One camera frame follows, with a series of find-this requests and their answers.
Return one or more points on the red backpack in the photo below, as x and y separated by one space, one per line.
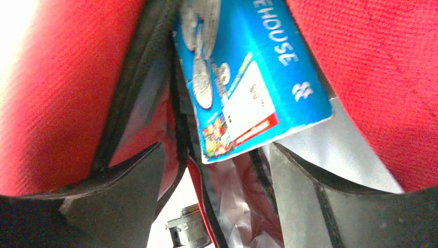
87 85

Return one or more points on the blue comic book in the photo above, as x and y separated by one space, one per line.
248 73

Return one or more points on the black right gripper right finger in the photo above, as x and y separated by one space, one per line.
320 209

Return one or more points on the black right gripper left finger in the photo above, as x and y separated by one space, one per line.
113 208

